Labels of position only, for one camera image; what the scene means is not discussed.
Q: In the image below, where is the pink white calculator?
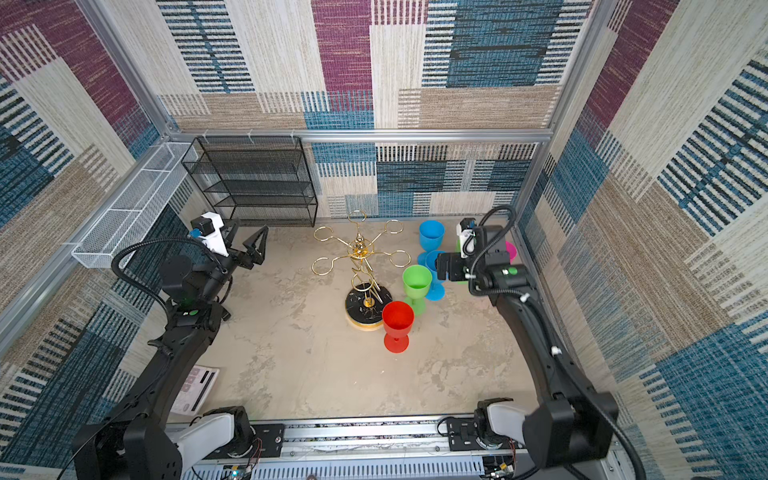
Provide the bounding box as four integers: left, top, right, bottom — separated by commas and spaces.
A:
171, 365, 220, 416

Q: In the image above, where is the red wine glass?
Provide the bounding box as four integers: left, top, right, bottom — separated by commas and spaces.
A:
382, 301, 415, 354

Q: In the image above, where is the blue wine glass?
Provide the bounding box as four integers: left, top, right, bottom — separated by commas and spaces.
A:
417, 220, 445, 266
425, 250, 445, 302

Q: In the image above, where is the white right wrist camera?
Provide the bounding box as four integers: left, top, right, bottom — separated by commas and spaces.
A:
456, 217, 477, 258

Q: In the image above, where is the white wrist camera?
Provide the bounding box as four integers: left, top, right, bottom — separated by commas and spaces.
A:
190, 212, 229, 257
456, 217, 477, 258

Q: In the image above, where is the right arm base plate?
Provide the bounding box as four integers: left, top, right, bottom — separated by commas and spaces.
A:
437, 416, 525, 451

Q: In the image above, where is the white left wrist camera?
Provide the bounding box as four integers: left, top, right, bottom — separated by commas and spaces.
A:
190, 212, 229, 257

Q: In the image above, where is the white wire mesh basket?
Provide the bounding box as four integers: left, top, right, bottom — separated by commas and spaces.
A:
72, 142, 189, 269

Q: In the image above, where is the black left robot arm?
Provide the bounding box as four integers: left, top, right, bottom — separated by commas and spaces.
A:
71, 215, 269, 479

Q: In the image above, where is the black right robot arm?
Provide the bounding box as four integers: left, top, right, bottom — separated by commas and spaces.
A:
436, 205, 647, 479

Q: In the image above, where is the gold wine glass rack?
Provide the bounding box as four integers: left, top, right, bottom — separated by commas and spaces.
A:
311, 210, 412, 332

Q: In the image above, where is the aluminium front rail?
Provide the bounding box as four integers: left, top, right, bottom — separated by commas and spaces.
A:
101, 413, 619, 480

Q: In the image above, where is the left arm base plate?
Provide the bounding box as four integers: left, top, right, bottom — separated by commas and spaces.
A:
205, 423, 286, 460

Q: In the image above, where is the pink wine glass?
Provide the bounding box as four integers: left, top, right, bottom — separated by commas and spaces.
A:
505, 241, 518, 262

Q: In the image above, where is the black mesh shelf rack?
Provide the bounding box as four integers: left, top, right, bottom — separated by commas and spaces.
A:
181, 136, 318, 227

